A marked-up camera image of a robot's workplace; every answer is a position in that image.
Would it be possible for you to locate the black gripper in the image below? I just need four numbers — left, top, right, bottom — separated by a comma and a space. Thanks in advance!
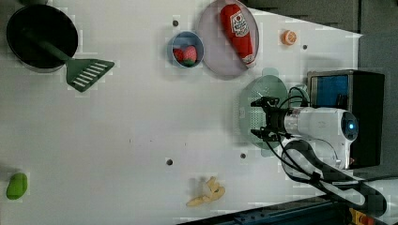
251, 97, 286, 141

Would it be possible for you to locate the light green strainer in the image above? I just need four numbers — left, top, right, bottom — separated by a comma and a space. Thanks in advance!
238, 67, 309, 158

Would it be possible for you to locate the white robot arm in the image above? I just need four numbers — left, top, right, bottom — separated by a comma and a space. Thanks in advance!
250, 97, 397, 225

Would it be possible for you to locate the orange slice toy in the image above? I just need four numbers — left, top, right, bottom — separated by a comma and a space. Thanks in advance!
282, 30, 297, 46

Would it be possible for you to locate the red toy strawberry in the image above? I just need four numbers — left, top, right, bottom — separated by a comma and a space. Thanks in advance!
173, 46, 197, 67

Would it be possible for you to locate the red ketchup bottle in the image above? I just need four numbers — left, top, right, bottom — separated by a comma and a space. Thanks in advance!
220, 4, 255, 68

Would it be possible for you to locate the black toaster oven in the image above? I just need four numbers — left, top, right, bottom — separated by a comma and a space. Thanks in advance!
307, 69, 385, 169

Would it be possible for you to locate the dark green spatula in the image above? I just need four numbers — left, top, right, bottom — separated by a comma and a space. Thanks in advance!
22, 28, 115, 93

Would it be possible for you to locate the green toy pepper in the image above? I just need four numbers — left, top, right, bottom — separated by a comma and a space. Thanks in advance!
6, 172, 28, 200

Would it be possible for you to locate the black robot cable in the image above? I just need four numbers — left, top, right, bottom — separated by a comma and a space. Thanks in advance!
264, 86, 398, 188

